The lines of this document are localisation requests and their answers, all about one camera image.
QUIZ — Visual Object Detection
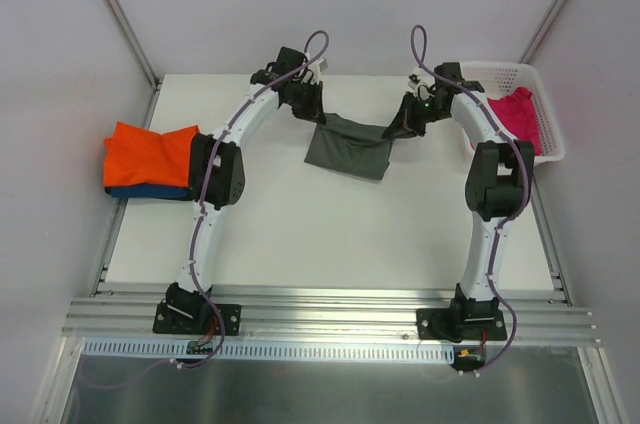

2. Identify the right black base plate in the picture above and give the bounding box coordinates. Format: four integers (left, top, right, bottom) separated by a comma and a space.
415, 308, 507, 343

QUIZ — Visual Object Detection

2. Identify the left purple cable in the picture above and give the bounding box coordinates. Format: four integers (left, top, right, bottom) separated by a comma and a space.
77, 30, 331, 389

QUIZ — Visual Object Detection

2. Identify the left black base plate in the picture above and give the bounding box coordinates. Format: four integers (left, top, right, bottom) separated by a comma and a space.
152, 302, 242, 336

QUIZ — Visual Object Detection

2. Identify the blue folded t shirt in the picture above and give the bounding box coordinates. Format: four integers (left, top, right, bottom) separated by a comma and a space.
109, 185, 191, 202

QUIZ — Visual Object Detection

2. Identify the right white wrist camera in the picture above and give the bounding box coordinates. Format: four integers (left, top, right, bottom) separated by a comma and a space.
408, 67, 434, 100

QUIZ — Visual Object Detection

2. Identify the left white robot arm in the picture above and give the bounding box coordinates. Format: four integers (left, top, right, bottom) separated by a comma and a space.
154, 47, 326, 334

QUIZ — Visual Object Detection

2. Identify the aluminium mounting rail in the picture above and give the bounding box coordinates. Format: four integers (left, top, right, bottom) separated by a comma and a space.
62, 283, 603, 347

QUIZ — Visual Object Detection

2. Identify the pink t shirt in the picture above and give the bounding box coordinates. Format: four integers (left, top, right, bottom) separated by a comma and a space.
488, 87, 543, 156

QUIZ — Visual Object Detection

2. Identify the dark grey t shirt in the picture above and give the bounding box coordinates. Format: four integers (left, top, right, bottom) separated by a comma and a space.
304, 113, 393, 181

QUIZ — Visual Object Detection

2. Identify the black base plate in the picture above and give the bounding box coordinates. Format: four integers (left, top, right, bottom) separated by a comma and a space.
152, 302, 242, 336
415, 308, 507, 343

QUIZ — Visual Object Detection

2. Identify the white plastic basket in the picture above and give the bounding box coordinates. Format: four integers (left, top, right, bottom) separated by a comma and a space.
461, 61, 565, 165

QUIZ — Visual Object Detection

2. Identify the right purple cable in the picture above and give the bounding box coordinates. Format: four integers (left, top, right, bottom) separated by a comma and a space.
410, 24, 531, 379

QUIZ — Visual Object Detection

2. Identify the orange folded t shirt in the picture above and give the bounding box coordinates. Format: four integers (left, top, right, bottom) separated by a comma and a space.
103, 122, 200, 188

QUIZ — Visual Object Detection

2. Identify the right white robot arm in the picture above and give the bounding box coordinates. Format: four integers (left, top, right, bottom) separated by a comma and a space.
382, 62, 535, 343

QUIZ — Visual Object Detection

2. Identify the white slotted cable duct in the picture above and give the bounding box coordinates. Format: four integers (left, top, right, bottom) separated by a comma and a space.
82, 338, 454, 365

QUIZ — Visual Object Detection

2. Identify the purple cable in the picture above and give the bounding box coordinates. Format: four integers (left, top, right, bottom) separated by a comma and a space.
410, 24, 531, 379
77, 30, 331, 389

